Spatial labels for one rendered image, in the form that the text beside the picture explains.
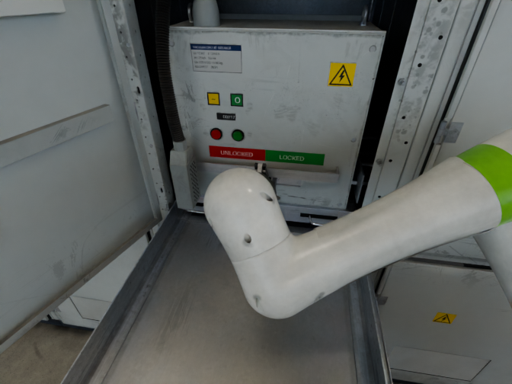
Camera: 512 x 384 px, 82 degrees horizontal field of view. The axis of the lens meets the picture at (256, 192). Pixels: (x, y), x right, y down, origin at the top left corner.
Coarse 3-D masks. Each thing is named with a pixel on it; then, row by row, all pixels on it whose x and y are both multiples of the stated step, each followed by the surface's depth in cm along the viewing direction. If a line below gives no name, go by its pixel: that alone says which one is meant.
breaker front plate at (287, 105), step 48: (288, 48) 65; (336, 48) 63; (192, 96) 75; (288, 96) 71; (336, 96) 69; (192, 144) 83; (240, 144) 81; (288, 144) 78; (336, 144) 76; (288, 192) 87; (336, 192) 85
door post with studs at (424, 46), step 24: (432, 0) 53; (456, 0) 52; (432, 24) 55; (408, 48) 58; (432, 48) 57; (408, 72) 60; (432, 72) 59; (408, 96) 63; (408, 120) 66; (384, 144) 70; (408, 144) 69; (384, 168) 73; (384, 192) 77
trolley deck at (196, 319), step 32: (192, 224) 94; (192, 256) 83; (224, 256) 83; (160, 288) 74; (192, 288) 74; (224, 288) 74; (160, 320) 67; (192, 320) 67; (224, 320) 67; (256, 320) 67; (288, 320) 67; (320, 320) 67; (128, 352) 61; (160, 352) 61; (192, 352) 61; (224, 352) 61; (256, 352) 61; (288, 352) 61; (320, 352) 61; (352, 352) 61; (384, 352) 61
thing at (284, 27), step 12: (180, 24) 72; (192, 24) 72; (228, 24) 72; (240, 24) 72; (252, 24) 72; (264, 24) 72; (276, 24) 72; (288, 24) 72; (300, 24) 72; (312, 24) 72; (324, 24) 72; (336, 24) 72; (348, 24) 72; (372, 24) 72; (384, 36) 61; (348, 192) 84
